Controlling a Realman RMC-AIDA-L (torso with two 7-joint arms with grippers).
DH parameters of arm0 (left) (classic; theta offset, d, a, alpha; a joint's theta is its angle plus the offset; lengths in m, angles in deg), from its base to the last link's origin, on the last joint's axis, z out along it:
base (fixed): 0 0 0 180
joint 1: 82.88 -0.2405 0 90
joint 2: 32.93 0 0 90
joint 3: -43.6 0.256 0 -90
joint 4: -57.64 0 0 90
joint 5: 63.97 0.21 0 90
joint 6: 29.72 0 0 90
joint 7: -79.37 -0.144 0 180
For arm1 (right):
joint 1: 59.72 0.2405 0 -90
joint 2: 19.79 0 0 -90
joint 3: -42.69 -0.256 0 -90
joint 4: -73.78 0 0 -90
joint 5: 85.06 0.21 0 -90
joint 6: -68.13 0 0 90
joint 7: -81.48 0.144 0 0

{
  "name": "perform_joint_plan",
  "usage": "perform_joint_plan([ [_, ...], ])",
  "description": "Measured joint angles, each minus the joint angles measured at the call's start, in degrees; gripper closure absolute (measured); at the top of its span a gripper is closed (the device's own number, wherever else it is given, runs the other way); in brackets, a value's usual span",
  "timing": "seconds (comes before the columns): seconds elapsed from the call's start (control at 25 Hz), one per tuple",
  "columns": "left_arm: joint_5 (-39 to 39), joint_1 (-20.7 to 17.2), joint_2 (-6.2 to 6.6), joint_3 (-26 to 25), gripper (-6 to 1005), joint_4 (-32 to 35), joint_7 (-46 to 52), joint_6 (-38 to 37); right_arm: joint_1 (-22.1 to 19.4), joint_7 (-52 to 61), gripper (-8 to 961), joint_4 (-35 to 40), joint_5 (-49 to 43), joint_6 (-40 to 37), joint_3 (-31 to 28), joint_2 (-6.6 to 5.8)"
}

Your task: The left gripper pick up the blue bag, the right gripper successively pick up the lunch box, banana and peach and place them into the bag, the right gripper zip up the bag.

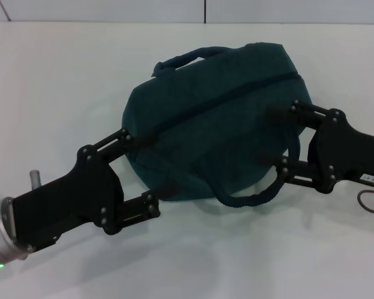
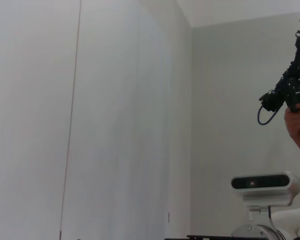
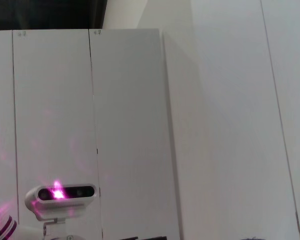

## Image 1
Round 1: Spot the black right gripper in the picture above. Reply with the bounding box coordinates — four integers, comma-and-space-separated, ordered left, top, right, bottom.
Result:
256, 99, 374, 194

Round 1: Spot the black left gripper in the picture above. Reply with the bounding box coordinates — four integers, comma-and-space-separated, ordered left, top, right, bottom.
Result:
10, 127, 176, 251

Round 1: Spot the dark teal insulated lunch bag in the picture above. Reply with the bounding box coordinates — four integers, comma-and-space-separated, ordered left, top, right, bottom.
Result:
120, 42, 315, 209

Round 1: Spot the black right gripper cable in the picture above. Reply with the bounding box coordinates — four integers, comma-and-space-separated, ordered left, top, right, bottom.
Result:
357, 181, 374, 215

